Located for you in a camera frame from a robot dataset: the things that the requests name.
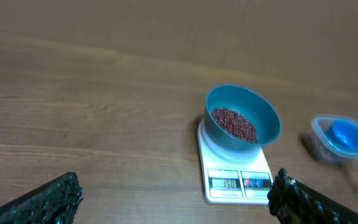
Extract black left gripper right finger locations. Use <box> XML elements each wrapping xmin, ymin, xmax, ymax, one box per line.
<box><xmin>267</xmin><ymin>168</ymin><xmax>358</xmax><ymax>224</ymax></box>

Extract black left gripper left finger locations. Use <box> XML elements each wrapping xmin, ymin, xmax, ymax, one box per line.
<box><xmin>0</xmin><ymin>172</ymin><xmax>83</xmax><ymax>224</ymax></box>

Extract blue plastic measuring scoop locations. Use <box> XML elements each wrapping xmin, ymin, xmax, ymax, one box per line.
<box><xmin>326</xmin><ymin>120</ymin><xmax>358</xmax><ymax>152</ymax></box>

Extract white digital kitchen scale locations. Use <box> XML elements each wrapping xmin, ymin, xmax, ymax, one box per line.
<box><xmin>197</xmin><ymin>121</ymin><xmax>273</xmax><ymax>205</ymax></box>

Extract teal bowl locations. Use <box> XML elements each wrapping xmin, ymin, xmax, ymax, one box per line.
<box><xmin>204</xmin><ymin>85</ymin><xmax>282</xmax><ymax>152</ymax></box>

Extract red beans in bowl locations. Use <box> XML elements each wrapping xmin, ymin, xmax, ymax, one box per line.
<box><xmin>211</xmin><ymin>108</ymin><xmax>259</xmax><ymax>144</ymax></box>

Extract clear plastic container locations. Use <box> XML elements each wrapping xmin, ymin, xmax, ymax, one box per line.
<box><xmin>303</xmin><ymin>114</ymin><xmax>358</xmax><ymax>165</ymax></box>

